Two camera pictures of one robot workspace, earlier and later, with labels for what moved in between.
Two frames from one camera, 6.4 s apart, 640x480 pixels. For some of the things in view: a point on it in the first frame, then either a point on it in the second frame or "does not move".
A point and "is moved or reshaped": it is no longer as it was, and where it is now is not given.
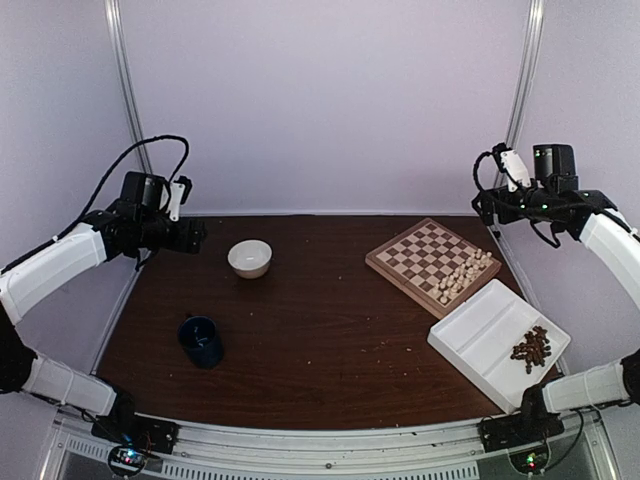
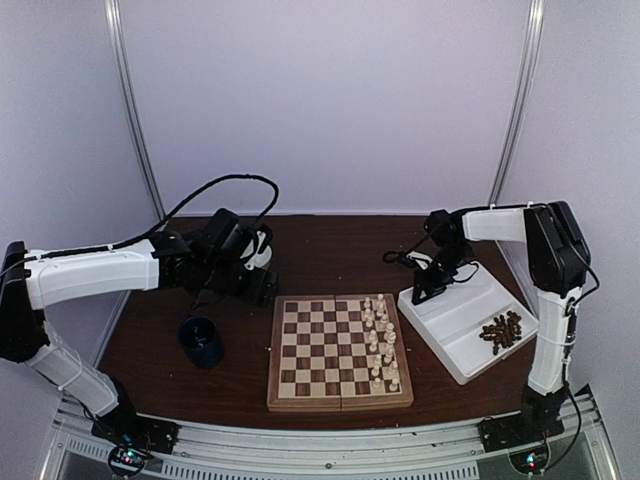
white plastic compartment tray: x=500 y=343 is moved or reshaped
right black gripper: x=506 y=214 → x=418 y=291
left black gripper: x=189 y=240 → x=260 y=291
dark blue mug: x=204 y=345 does not move
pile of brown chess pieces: x=534 y=350 → x=503 y=332
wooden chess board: x=432 y=267 → x=337 y=352
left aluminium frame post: x=121 y=47 does not move
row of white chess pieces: x=461 y=276 → x=382 y=341
